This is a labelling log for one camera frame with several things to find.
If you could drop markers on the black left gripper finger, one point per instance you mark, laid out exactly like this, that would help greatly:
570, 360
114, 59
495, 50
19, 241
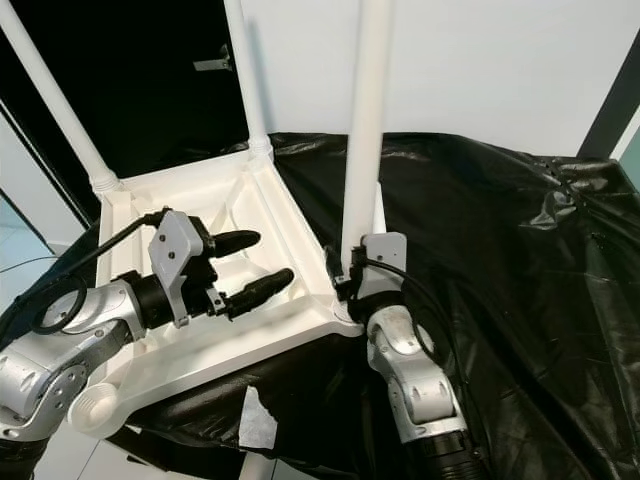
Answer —
262, 292
235, 242

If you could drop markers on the white plastic children table top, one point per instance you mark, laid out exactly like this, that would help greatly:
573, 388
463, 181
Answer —
300, 250

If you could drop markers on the black door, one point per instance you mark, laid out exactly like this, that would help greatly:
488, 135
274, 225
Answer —
150, 100

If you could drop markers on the black plastic cover sheet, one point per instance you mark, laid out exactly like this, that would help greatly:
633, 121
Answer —
510, 230

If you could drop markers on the white support table leg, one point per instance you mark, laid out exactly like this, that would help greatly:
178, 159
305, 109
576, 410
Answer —
256, 468

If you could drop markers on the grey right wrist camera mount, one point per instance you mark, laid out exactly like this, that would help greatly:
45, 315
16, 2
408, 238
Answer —
382, 248

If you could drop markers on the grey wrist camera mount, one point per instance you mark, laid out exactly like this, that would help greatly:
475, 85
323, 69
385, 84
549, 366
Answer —
175, 250
382, 248

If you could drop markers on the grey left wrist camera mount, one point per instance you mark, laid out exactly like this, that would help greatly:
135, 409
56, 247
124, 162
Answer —
175, 250

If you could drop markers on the dark window frame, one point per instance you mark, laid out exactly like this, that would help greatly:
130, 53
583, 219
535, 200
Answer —
610, 110

